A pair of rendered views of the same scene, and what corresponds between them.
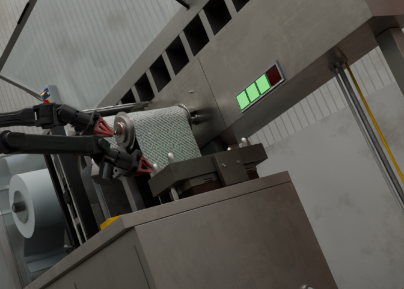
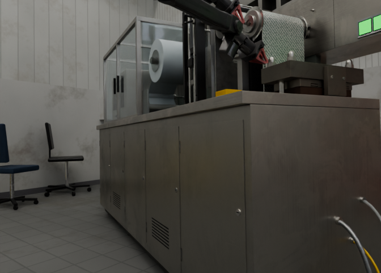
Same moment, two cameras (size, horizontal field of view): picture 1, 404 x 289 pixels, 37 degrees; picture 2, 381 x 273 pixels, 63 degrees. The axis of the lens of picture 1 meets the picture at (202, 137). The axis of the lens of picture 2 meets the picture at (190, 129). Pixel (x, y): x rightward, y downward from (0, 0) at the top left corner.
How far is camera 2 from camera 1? 0.78 m
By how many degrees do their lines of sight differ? 17
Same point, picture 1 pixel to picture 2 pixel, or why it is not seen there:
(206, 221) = (307, 120)
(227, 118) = (339, 40)
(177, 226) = (283, 116)
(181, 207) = (292, 101)
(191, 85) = (315, 4)
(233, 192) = (334, 103)
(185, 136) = (297, 44)
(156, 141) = (275, 40)
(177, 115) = (297, 24)
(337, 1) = not seen: outside the picture
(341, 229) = not seen: hidden behind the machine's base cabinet
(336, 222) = not seen: hidden behind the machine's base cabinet
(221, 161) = (330, 73)
